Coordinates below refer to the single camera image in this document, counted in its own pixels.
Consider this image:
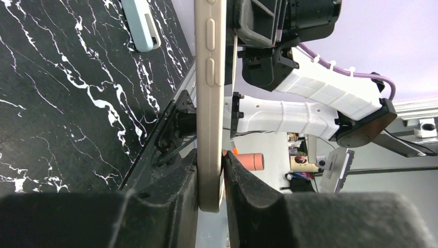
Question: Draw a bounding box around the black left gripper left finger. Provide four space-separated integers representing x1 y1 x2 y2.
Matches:
1 150 198 247

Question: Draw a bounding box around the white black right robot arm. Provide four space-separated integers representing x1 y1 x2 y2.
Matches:
223 1 397 148

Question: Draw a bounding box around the pink foam roller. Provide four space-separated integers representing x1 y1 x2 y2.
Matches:
222 150 265 172

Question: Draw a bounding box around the grey metal bracket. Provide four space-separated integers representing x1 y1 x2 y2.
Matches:
319 147 355 193

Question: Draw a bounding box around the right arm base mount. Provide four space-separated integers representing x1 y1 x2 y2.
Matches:
119 90 196 191

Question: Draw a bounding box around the beige phone case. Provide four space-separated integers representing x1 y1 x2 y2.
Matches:
194 0 227 213

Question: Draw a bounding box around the light blue phone case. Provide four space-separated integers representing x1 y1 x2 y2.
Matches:
121 0 161 53

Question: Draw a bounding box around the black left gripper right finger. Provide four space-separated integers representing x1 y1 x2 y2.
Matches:
222 152 435 247

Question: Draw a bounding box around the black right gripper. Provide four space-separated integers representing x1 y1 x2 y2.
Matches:
228 0 342 91

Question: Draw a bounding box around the purple-edged smartphone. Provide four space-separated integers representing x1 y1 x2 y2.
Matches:
224 1 237 106

